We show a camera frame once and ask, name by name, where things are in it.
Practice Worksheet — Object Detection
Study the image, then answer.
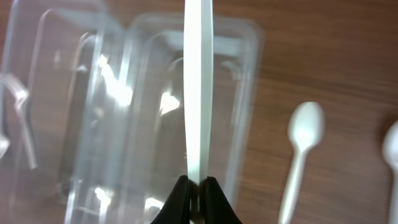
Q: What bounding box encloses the white fork container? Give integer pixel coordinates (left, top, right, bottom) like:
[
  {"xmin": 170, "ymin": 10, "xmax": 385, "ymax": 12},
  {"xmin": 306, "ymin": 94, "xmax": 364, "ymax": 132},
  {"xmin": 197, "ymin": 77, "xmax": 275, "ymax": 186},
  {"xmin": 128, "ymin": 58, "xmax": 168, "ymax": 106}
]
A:
[{"xmin": 2, "ymin": 73, "xmax": 37, "ymax": 169}]

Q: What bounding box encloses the left clear plastic container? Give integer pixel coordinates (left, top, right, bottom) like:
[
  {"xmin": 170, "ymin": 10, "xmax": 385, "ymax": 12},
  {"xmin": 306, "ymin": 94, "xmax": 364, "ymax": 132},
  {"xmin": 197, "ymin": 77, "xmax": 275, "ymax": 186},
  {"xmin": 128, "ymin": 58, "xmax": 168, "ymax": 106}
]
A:
[{"xmin": 1, "ymin": 1, "xmax": 123, "ymax": 223}]

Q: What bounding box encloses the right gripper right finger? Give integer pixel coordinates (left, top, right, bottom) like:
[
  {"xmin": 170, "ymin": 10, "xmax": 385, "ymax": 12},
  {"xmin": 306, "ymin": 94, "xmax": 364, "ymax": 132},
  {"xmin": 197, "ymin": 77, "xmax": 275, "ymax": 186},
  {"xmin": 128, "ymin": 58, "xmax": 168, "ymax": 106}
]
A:
[{"xmin": 204, "ymin": 177, "xmax": 242, "ymax": 224}]

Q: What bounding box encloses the clear plastic container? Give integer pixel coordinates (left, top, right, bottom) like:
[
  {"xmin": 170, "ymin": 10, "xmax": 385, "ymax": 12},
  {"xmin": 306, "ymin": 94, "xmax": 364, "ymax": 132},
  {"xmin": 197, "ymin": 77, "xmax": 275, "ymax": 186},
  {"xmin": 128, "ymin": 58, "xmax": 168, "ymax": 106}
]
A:
[
  {"xmin": 1, "ymin": 1, "xmax": 123, "ymax": 223},
  {"xmin": 65, "ymin": 13, "xmax": 261, "ymax": 223}
]

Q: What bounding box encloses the large white plastic spoon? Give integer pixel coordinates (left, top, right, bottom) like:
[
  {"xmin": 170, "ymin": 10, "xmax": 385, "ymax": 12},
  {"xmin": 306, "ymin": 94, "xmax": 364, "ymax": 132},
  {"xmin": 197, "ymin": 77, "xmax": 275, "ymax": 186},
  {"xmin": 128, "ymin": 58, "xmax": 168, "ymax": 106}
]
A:
[{"xmin": 382, "ymin": 121, "xmax": 397, "ymax": 224}]

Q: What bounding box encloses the white spoon container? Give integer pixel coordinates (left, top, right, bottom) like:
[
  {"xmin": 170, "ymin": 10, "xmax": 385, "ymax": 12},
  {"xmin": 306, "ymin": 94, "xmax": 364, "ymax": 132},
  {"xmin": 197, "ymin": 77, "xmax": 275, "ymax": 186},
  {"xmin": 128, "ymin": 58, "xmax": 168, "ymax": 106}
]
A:
[{"xmin": 278, "ymin": 101, "xmax": 325, "ymax": 224}]

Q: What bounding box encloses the right clear plastic container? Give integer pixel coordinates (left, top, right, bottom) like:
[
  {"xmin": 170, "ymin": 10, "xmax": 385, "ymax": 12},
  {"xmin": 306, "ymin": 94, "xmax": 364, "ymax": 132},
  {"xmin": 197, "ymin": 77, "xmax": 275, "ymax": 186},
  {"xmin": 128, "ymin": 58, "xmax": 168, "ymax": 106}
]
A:
[{"xmin": 65, "ymin": 13, "xmax": 261, "ymax": 223}]

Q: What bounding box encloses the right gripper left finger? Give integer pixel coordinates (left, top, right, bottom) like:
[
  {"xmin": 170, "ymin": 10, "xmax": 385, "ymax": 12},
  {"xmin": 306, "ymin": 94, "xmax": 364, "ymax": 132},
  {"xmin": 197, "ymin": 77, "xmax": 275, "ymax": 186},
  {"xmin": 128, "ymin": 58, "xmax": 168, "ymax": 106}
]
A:
[{"xmin": 151, "ymin": 175, "xmax": 190, "ymax": 224}]

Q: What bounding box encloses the white spoon bowl down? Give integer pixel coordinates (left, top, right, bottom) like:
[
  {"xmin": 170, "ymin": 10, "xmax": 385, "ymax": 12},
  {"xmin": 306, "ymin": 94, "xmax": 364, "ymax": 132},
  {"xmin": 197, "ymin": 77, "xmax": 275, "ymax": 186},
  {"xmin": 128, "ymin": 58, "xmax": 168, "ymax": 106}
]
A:
[{"xmin": 183, "ymin": 0, "xmax": 214, "ymax": 185}]

